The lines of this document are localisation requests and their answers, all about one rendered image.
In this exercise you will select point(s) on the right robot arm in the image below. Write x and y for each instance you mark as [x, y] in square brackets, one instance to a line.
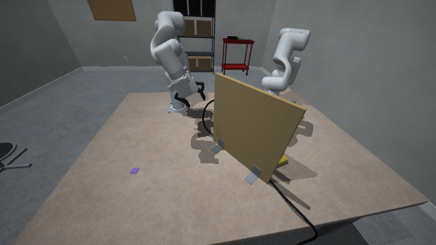
[167, 51]

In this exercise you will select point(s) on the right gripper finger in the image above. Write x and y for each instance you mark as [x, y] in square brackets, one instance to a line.
[182, 100]
[201, 90]

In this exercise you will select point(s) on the brown wooden board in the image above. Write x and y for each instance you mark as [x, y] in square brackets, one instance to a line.
[255, 126]

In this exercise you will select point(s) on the grey l-shaped bracket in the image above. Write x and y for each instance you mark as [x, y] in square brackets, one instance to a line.
[253, 175]
[219, 147]

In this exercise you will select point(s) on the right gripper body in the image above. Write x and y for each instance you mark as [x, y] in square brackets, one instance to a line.
[188, 89]

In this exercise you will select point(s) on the purple square block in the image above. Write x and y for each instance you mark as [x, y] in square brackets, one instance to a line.
[134, 170]

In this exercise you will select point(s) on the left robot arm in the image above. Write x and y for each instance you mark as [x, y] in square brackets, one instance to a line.
[290, 40]

